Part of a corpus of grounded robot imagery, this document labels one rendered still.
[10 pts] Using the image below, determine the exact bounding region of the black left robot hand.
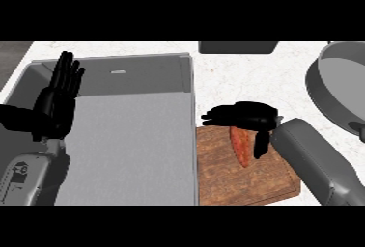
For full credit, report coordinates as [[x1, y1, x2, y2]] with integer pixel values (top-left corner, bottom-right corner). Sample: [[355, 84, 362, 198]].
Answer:
[[0, 50, 87, 143]]

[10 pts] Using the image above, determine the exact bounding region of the dark grey appliance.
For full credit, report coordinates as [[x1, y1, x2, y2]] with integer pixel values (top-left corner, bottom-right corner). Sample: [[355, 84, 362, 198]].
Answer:
[[197, 41, 280, 55]]

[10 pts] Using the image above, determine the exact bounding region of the brown wooden cutting board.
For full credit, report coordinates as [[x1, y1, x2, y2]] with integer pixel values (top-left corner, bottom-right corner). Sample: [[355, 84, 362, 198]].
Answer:
[[195, 124, 303, 206]]

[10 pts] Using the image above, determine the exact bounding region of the grey metal pot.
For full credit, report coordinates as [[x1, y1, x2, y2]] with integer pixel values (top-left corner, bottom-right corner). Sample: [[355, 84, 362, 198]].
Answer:
[[305, 41, 365, 144]]

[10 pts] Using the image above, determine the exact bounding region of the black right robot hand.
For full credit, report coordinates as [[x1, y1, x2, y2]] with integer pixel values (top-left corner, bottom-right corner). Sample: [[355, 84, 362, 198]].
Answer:
[[200, 101, 285, 160]]

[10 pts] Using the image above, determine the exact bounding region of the grey kitchen sink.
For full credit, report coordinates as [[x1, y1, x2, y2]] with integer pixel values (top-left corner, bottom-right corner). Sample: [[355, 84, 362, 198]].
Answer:
[[0, 52, 200, 206]]

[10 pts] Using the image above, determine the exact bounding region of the orange sweet potato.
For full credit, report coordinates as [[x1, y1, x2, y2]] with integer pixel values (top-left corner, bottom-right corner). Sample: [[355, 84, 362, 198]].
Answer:
[[228, 125, 253, 169]]

